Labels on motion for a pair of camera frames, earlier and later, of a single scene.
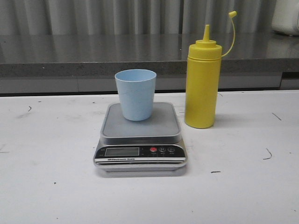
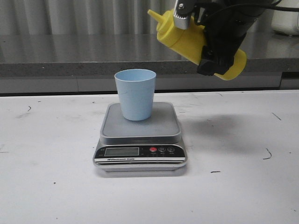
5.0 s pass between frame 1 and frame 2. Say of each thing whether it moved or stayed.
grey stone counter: stayed
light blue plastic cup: stayed
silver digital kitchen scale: stayed
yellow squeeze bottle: moved
